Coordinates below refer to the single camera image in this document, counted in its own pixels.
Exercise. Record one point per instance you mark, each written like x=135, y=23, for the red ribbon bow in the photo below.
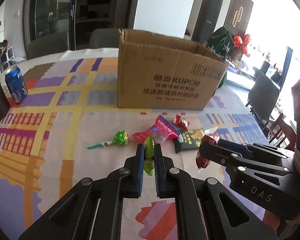
x=242, y=43

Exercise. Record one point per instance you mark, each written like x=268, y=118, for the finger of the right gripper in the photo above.
x=257, y=151
x=227, y=158

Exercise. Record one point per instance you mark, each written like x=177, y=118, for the green lollipop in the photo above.
x=120, y=138

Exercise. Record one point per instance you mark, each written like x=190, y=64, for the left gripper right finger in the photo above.
x=205, y=209

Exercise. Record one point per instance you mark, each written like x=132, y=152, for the grey chair middle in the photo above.
x=104, y=38

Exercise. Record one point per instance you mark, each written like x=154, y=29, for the pink snack packet upper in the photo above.
x=161, y=131

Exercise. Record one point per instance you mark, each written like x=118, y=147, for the small red candy packet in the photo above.
x=180, y=122

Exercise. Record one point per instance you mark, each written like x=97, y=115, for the brown cardboard box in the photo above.
x=162, y=72

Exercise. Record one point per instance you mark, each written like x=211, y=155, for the grey chair left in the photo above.
x=47, y=45

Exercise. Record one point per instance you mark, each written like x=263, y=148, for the blue soda can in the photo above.
x=15, y=83

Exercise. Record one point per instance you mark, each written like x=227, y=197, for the green candy wrapper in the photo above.
x=148, y=163

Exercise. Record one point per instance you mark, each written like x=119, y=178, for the colourful patterned tablecloth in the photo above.
x=71, y=105

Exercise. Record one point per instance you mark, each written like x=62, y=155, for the white shelf cart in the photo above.
x=7, y=59

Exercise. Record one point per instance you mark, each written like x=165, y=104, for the right hand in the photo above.
x=271, y=220

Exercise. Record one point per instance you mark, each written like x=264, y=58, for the grey chair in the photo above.
x=104, y=38
x=47, y=45

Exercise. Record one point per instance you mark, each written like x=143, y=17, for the dark chair right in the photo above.
x=262, y=99

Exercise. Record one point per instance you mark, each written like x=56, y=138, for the dark green cracker packet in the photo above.
x=188, y=140

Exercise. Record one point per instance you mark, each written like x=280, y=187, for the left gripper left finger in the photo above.
x=92, y=209

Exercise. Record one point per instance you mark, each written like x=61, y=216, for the red white snack bag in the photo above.
x=211, y=137

